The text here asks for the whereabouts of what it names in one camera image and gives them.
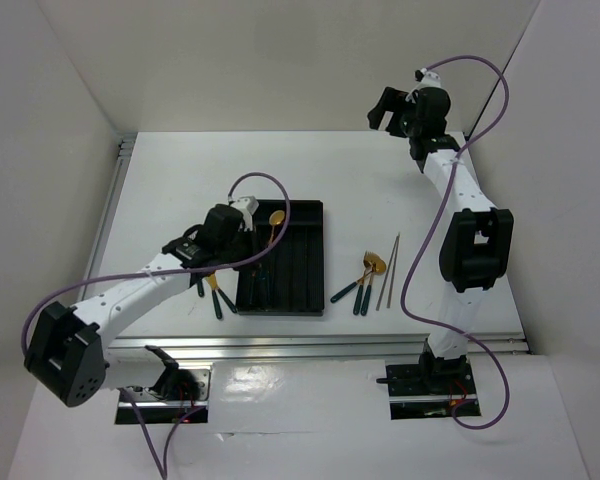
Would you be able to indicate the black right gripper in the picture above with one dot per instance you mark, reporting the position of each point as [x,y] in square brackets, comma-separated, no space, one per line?
[391,100]

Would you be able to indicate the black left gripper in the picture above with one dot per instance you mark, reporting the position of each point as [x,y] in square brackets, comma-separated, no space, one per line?
[254,244]

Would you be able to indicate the gold knife green handle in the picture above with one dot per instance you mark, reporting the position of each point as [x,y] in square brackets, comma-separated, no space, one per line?
[229,303]
[212,281]

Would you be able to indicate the gold fork green handle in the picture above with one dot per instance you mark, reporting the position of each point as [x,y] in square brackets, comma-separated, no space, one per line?
[200,288]

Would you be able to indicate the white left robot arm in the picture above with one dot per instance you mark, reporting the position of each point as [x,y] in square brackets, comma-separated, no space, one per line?
[69,350]

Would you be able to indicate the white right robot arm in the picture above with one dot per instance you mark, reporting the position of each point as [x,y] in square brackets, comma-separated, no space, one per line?
[475,250]

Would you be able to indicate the black cutlery tray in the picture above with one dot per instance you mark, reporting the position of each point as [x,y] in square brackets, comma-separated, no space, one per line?
[297,268]

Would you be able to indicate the gold fork group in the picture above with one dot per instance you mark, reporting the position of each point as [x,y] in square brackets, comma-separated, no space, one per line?
[367,294]
[369,263]

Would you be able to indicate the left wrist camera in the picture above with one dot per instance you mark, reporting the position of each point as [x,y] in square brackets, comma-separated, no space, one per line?
[247,206]

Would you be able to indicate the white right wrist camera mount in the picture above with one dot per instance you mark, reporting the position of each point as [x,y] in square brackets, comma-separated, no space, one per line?
[424,79]

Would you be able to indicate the aluminium left rail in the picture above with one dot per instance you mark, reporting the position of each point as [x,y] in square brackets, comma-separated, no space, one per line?
[126,146]

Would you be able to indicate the aluminium rail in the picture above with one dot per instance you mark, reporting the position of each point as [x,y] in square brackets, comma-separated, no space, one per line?
[126,146]
[277,348]

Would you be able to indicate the aluminium front rail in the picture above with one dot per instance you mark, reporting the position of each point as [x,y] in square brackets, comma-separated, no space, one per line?
[277,348]

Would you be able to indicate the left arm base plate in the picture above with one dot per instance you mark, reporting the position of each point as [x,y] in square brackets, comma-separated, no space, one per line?
[189,393]

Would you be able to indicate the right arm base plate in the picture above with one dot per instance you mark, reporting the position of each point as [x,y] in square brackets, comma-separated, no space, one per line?
[411,396]

